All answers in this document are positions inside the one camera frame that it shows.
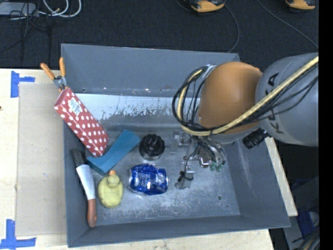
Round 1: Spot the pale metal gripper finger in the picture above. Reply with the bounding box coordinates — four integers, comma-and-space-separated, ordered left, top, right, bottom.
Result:
174, 162, 196, 190
170, 131, 193, 153

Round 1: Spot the pale wood flat board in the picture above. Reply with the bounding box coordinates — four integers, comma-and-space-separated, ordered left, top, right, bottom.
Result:
15, 82, 69, 237

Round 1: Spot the grey metal bin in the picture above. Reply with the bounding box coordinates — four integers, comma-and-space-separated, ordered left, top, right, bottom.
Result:
60, 43, 292, 248

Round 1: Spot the yellow toy duck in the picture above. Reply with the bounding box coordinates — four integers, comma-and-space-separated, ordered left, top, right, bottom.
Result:
97, 170, 124, 209

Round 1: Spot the white and brown brush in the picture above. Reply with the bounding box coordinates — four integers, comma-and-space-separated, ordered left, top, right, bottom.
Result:
70, 148, 98, 229

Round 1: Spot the black round lid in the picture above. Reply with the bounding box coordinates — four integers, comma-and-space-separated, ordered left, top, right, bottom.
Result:
138, 133, 166, 161

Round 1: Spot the blue sponge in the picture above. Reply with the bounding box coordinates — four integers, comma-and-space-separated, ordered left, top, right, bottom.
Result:
86, 129, 142, 176

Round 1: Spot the red white-dotted box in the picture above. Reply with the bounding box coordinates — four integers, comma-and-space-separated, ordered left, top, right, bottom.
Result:
53, 87, 110, 158

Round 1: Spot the crushed blue can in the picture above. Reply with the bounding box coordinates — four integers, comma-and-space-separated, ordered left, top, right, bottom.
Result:
127, 163, 170, 196

